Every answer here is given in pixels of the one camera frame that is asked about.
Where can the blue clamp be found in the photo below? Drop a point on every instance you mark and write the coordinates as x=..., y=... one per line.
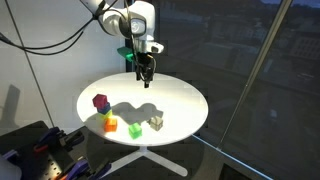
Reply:
x=82, y=169

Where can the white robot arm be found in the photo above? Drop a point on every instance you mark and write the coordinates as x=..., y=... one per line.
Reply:
x=136, y=23

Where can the green block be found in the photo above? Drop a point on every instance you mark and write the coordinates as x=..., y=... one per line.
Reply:
x=135, y=130

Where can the magenta block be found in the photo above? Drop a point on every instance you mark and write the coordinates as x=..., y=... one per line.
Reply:
x=100, y=100

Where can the white round table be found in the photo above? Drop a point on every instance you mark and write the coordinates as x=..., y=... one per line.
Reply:
x=181, y=106

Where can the black perforated board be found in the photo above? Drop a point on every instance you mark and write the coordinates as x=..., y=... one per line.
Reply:
x=20, y=162

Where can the orange block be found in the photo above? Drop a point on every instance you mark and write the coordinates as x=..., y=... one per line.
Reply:
x=110, y=125

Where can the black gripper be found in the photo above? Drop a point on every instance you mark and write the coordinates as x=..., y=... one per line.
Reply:
x=146, y=66

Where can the yellow-green block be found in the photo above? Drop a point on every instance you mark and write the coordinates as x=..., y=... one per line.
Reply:
x=104, y=116

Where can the grey block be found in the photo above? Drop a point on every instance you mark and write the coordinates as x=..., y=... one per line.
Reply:
x=156, y=123

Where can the blue block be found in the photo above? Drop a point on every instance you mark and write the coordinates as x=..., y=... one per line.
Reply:
x=105, y=109

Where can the black orange clamp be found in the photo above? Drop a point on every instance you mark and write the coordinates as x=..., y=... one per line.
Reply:
x=55, y=137

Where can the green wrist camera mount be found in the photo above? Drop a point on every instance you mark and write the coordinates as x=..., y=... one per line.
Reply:
x=126, y=53

